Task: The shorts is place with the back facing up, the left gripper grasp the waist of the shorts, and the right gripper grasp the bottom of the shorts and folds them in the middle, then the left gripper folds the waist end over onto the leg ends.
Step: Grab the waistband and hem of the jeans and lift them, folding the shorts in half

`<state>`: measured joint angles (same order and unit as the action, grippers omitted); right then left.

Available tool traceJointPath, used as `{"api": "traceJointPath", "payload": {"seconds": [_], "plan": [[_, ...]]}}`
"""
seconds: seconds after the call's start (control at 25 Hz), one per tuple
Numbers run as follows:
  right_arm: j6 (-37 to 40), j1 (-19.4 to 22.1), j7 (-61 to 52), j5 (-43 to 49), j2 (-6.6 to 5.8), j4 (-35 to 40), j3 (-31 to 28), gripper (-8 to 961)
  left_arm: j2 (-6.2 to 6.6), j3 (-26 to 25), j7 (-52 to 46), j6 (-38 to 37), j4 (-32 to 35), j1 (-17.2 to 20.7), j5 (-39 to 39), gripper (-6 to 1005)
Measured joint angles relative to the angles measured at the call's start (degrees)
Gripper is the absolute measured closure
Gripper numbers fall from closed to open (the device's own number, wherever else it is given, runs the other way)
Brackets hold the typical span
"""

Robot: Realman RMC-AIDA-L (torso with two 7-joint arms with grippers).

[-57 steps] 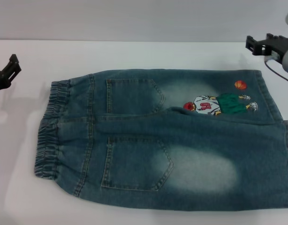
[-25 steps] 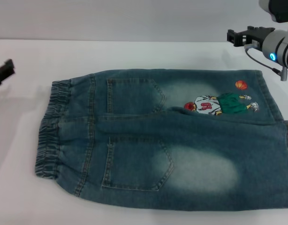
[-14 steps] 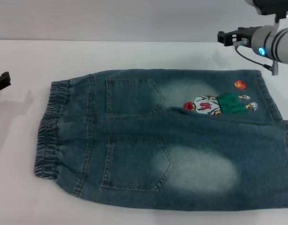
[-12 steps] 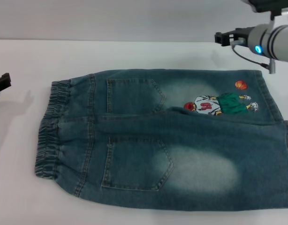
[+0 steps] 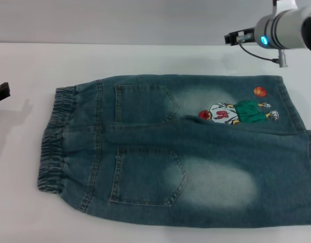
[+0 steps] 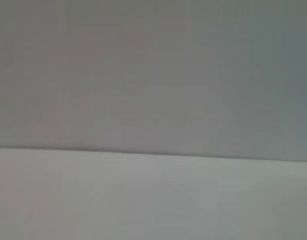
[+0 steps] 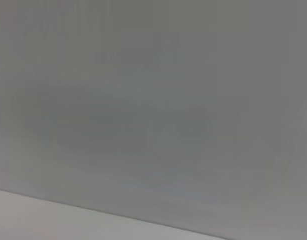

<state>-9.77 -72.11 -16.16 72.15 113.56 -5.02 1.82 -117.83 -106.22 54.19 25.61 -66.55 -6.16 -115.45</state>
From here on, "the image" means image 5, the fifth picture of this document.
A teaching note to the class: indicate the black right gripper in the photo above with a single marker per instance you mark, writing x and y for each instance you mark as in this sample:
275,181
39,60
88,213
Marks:
242,36

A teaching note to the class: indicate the blue denim shorts with print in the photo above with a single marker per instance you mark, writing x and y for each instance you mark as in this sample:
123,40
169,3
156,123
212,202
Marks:
155,152

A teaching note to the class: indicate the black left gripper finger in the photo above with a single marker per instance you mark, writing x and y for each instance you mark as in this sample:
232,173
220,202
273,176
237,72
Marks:
1,92

